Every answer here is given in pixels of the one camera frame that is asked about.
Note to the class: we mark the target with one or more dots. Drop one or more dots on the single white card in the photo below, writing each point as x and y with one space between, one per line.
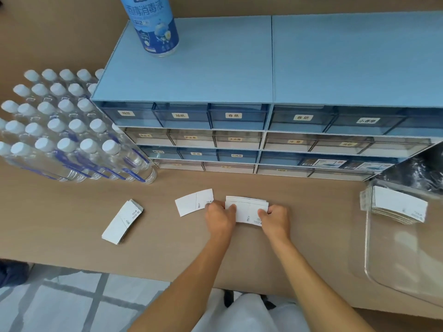
192 202

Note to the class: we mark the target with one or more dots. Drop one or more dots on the clear plastic bin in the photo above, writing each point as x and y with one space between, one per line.
405 259

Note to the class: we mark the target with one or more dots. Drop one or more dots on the blue drawer cabinet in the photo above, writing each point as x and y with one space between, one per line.
353 58
193 62

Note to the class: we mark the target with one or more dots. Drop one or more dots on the thick stack of white cards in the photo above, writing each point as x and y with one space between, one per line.
121 223

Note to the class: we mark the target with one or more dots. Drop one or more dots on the person's left forearm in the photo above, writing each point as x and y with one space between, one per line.
187 283

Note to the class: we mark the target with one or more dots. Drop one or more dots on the rows of labelled plastic drawers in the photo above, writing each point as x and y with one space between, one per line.
187 138
332 145

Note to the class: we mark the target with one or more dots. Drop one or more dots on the person's right forearm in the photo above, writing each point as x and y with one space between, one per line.
311 286

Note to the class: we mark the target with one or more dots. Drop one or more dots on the person's left thumb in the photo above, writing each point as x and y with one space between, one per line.
232 212

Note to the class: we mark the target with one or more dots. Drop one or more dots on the person's right thumb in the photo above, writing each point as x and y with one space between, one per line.
264 212

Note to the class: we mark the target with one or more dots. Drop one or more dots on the thin stack of white cards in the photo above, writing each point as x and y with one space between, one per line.
247 210

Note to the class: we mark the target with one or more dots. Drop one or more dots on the person's right hand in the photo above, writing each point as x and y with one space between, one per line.
277 223

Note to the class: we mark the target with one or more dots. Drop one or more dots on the blue white spray can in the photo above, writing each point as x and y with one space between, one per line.
155 27

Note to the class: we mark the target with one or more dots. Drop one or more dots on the group of clear water bottles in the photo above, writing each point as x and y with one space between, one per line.
65 134

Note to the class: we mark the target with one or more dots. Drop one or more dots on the black plastic bag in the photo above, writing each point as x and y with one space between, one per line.
415 172

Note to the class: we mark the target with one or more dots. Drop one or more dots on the person's white clothing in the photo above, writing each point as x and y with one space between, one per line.
242 316

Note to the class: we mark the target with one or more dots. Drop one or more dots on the dark blue object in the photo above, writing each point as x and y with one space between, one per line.
12 273

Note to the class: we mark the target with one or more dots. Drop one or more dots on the person's left hand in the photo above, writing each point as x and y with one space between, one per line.
218 221

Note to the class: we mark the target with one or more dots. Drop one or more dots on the fanned stack of white cards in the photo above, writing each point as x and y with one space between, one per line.
398 203

